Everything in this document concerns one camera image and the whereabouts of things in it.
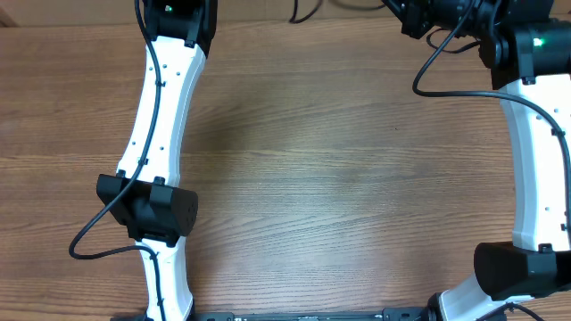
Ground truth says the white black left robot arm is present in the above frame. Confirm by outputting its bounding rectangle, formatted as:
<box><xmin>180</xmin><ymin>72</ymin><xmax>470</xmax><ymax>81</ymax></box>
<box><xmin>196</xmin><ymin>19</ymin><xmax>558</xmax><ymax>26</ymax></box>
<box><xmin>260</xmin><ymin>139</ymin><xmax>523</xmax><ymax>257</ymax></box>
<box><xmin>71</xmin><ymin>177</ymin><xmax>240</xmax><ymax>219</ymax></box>
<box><xmin>96</xmin><ymin>0</ymin><xmax>218</xmax><ymax>320</ymax></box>

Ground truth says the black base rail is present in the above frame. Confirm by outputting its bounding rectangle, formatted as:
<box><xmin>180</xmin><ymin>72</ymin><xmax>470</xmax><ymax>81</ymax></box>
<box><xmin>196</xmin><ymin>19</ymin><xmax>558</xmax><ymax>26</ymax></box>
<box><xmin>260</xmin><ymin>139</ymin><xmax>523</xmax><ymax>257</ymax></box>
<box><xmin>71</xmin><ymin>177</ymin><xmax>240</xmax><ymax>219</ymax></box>
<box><xmin>187</xmin><ymin>307</ymin><xmax>438</xmax><ymax>321</ymax></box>

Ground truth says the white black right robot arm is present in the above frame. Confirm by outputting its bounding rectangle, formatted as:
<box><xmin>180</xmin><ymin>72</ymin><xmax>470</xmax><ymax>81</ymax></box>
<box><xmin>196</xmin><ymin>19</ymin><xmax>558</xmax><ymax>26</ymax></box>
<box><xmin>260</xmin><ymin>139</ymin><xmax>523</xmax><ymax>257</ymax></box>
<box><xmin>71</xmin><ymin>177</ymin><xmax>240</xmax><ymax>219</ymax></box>
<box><xmin>385</xmin><ymin>0</ymin><xmax>570</xmax><ymax>320</ymax></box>

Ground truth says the black thin USB cable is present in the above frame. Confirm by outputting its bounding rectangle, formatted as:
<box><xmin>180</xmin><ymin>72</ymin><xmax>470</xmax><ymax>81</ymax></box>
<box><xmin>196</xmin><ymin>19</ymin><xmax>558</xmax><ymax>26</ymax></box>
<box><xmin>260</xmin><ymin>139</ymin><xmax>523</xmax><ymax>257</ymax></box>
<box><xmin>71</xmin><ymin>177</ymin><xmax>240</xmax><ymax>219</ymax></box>
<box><xmin>288</xmin><ymin>0</ymin><xmax>387</xmax><ymax>25</ymax></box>

